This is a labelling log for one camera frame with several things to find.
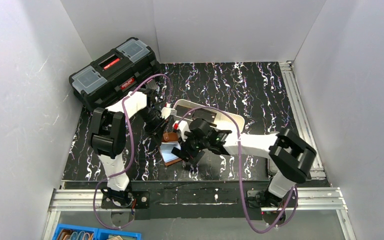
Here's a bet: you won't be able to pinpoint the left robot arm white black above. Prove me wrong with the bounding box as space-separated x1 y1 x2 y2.
88 88 177 192

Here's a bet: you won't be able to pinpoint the black card stack near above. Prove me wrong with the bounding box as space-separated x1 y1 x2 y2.
192 108 217 127

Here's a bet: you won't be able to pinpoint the brown leather card holder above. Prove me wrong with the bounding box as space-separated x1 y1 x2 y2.
159 132 182 167

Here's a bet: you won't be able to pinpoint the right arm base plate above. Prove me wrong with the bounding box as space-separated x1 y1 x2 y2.
245 190 297 211

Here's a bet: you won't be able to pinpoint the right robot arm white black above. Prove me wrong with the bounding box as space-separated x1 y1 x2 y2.
171 118 317 202

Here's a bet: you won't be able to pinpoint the blue plastic bin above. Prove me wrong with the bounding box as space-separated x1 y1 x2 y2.
50 223 142 240

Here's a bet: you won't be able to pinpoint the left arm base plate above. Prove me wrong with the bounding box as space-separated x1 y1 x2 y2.
101 188 150 209

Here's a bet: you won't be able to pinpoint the aluminium frame rail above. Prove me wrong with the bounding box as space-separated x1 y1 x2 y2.
42 63 356 240

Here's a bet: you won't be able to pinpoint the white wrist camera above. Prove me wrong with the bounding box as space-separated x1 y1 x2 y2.
173 120 190 142
160 103 177 119

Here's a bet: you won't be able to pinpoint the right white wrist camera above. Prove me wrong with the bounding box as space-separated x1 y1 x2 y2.
173 120 190 142

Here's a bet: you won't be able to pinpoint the black toolbox clear lids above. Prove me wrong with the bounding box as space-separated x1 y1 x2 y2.
68 37 161 112

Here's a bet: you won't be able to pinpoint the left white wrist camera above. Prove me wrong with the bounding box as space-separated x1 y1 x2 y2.
160 103 177 119

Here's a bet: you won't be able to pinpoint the white oblong tray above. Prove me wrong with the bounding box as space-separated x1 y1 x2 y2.
172 99 237 132

